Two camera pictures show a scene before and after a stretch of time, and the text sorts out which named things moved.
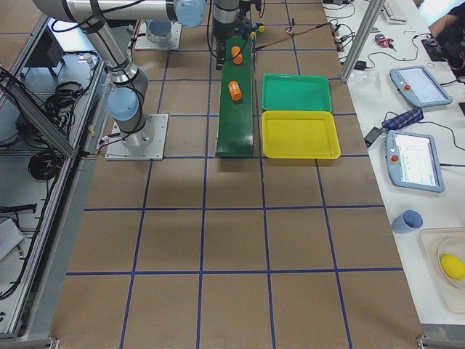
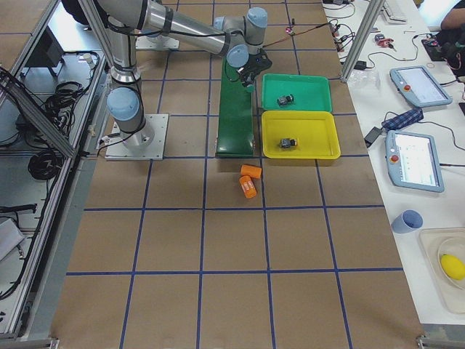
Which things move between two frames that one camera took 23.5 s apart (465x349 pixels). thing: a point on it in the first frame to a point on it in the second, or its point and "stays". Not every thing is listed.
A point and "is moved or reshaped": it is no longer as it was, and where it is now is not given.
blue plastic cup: [408, 221] stays
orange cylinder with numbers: [235, 90] to [247, 186]
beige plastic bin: [436, 243] stays
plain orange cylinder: [237, 54] is moved or reshaped
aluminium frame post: [373, 17] stays
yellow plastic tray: [291, 134] stays
